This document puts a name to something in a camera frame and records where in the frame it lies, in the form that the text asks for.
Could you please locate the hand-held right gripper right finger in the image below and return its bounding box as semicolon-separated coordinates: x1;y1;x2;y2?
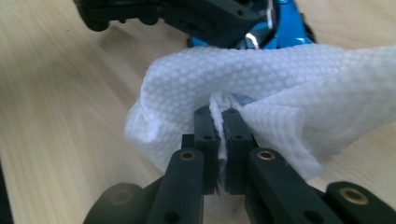
221;108;260;194

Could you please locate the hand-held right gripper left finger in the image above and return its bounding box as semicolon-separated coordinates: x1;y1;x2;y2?
181;105;222;196

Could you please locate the white wet wipe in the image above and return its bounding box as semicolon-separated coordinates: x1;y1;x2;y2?
124;43;396;218

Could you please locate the blue toy car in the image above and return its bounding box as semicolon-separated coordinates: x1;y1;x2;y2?
186;0;317;50

